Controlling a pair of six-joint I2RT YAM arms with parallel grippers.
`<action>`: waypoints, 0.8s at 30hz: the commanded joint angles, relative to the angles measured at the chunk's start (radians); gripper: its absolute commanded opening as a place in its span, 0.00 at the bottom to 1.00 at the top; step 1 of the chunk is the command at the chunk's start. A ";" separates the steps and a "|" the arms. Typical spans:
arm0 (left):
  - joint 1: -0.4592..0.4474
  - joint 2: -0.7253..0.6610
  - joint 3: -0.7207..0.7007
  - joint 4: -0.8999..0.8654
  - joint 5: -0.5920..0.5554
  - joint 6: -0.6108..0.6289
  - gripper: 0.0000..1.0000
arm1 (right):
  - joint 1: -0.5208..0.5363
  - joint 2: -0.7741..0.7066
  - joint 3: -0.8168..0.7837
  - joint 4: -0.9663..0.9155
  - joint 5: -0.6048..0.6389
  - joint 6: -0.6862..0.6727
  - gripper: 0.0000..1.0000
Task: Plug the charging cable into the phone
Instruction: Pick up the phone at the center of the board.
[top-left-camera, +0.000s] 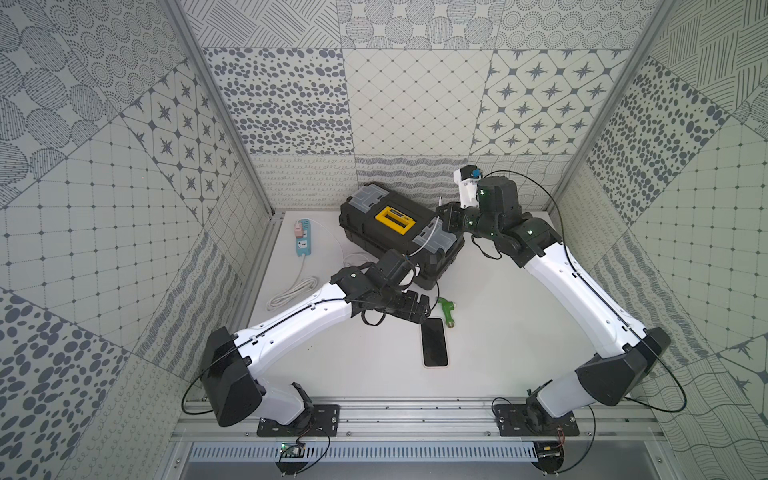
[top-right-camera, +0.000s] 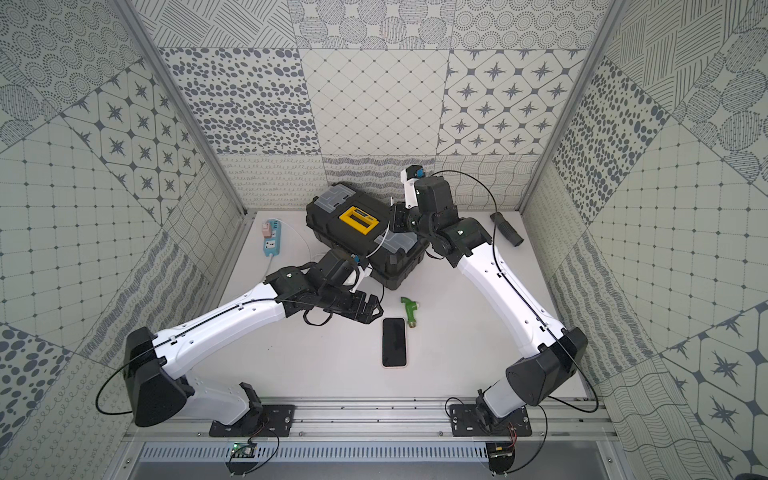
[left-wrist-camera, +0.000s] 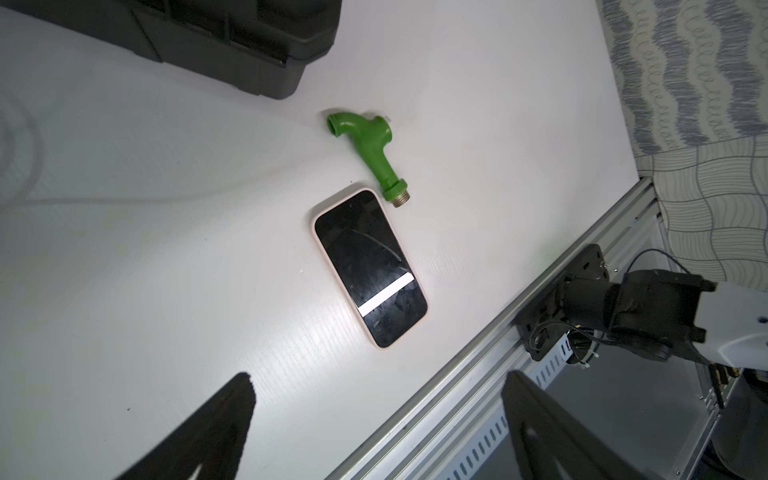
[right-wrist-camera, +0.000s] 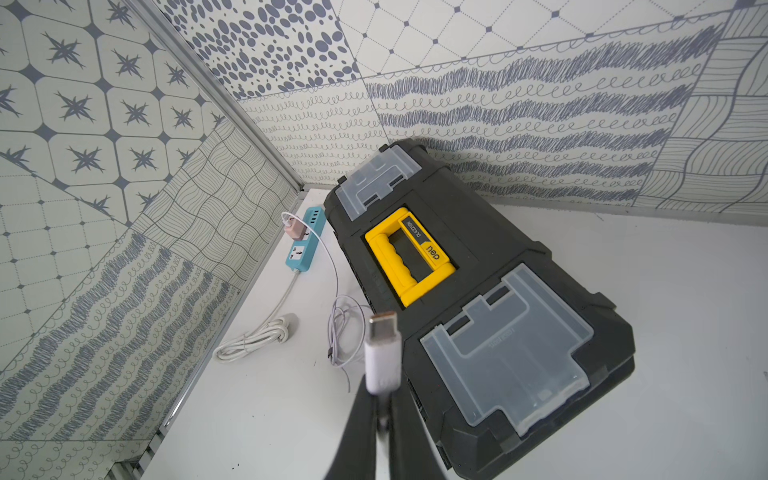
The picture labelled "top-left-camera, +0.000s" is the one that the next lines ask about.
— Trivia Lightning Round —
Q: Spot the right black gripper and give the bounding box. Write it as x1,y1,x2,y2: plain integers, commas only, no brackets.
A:
436,200,500,242

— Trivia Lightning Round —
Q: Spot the white charging cable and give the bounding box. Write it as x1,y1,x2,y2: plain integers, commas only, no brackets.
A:
311,217,445,271

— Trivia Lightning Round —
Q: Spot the black smartphone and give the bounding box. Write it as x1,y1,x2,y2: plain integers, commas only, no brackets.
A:
421,318,448,368

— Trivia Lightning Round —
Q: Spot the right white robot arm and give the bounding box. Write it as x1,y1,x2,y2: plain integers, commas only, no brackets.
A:
437,165,671,429

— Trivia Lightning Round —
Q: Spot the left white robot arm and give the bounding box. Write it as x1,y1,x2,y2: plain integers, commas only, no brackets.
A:
198,250,431,432

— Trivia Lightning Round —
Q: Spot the green plastic fitting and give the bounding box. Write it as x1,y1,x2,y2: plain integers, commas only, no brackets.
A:
437,297,455,328

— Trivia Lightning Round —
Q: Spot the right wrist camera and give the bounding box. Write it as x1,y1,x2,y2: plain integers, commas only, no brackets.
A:
453,165,482,209

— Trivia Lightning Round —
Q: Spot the black toolbox with yellow handle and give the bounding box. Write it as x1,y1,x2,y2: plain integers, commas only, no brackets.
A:
339,183,465,290

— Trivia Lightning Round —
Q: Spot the white power strip cord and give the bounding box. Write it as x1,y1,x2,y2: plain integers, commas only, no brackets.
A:
266,256,320,312

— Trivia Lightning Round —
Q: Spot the aluminium mounting rail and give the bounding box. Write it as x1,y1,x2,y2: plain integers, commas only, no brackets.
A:
171,397,664,441

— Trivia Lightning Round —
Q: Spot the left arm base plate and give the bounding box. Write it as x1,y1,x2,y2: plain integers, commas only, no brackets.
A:
257,404,341,438

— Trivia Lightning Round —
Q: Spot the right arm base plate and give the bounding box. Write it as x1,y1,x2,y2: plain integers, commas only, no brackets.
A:
491,402,580,437

